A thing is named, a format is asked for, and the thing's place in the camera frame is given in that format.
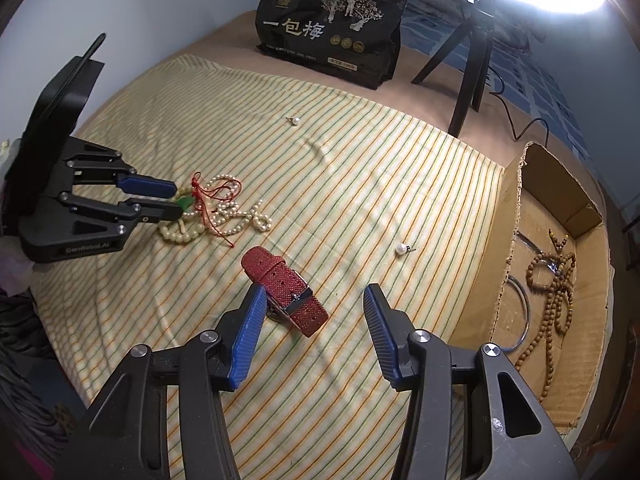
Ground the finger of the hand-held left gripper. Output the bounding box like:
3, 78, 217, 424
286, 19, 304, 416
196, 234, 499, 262
60, 137, 177, 199
61, 190, 183, 234

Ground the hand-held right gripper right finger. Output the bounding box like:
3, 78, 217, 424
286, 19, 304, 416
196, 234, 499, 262
362, 283, 581, 480

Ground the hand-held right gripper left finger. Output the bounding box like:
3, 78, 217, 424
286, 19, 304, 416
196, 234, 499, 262
55, 284, 268, 480

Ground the red cord bracelet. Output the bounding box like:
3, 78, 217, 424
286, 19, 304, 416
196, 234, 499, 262
191, 172, 242, 249

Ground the red woven watch strap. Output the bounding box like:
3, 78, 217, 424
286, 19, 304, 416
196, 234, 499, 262
241, 246, 330, 339

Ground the white pearl necklace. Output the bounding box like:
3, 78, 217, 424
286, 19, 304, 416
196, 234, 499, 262
200, 174, 274, 237

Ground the cardboard box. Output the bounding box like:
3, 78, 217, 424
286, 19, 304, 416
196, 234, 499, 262
452, 142, 617, 429

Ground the silver bangle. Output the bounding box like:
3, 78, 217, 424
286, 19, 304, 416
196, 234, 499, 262
489, 274, 532, 354

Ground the striped yellow cloth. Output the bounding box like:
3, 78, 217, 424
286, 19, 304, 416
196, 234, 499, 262
37, 54, 517, 480

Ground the bed with tan sheet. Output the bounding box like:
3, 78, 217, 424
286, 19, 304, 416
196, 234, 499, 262
75, 7, 607, 196

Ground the dark cloth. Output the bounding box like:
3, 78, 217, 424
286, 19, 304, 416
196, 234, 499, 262
0, 287, 90, 463

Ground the black snack bag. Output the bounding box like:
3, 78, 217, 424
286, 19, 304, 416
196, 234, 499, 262
255, 0, 409, 92

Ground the black tripod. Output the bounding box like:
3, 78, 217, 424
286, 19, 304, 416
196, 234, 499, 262
412, 0, 502, 137

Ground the blue patterned blanket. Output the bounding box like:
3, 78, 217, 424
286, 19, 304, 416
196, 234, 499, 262
399, 2, 587, 162

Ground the brown wooden bead necklace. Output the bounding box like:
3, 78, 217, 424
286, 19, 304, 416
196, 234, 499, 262
515, 228, 579, 404

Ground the black power cable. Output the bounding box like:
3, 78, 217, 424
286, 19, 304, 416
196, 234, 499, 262
487, 65, 552, 149

